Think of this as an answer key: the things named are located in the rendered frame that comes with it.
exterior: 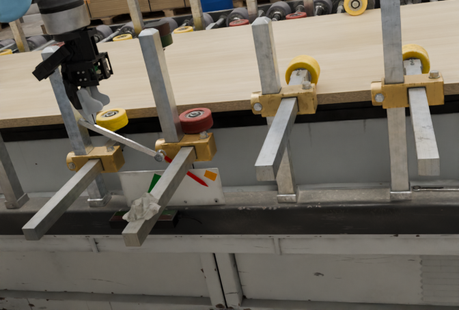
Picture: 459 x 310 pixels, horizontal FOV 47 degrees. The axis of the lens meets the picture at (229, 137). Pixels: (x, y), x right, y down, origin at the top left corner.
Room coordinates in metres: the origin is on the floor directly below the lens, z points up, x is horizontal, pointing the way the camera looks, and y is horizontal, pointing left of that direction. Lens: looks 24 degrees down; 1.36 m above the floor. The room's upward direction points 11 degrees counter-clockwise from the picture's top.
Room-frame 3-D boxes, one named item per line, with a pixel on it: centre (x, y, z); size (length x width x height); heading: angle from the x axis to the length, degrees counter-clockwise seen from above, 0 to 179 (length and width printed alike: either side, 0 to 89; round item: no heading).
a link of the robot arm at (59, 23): (1.12, 0.28, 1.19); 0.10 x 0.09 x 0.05; 161
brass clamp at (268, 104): (1.06, -0.13, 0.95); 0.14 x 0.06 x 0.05; 71
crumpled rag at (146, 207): (0.87, 0.18, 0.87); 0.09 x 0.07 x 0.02; 161
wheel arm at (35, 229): (1.12, 0.36, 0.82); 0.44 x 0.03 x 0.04; 161
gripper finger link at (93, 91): (1.13, 0.27, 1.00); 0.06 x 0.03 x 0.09; 71
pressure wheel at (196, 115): (1.19, 0.07, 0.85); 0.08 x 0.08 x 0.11
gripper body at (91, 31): (1.11, 0.27, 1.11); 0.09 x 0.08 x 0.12; 71
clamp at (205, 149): (1.14, 0.11, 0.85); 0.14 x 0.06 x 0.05; 71
